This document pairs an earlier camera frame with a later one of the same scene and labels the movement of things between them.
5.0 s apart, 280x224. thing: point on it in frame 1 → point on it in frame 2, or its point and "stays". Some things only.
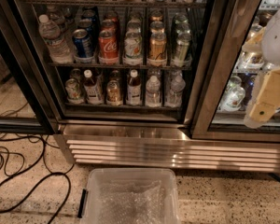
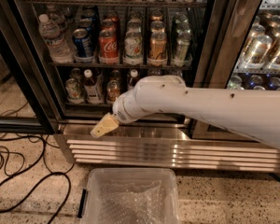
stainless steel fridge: [148, 77] stays
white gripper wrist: [277, 44] → [123, 108]
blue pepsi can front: [83, 46] stays
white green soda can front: [133, 48] stays
